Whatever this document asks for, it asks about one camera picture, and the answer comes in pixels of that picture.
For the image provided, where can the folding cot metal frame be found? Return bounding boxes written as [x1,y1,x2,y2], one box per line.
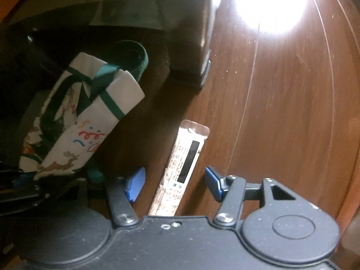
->
[91,0,221,88]

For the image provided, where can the long paper sachet wrapper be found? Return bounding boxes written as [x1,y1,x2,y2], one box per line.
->
[148,119,210,216]

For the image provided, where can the white printed tote bag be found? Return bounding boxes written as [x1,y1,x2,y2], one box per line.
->
[19,40,148,180]

